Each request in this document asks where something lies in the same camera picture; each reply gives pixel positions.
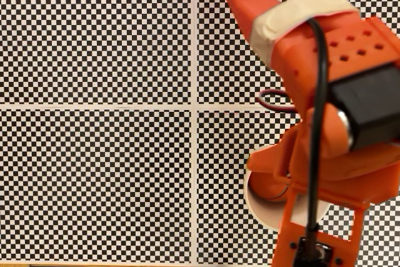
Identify beige tape strip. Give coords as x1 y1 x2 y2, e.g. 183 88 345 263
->
249 0 361 65

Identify black camera cable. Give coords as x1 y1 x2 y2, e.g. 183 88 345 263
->
279 0 330 251

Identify white paper cup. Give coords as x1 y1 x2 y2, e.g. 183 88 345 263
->
243 141 329 234

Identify orange mini basketball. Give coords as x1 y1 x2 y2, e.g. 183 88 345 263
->
248 169 292 202

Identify orange camera mount with board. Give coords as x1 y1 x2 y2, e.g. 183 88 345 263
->
271 184 373 267

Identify red black white servo wire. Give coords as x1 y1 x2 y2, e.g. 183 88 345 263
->
255 89 297 113

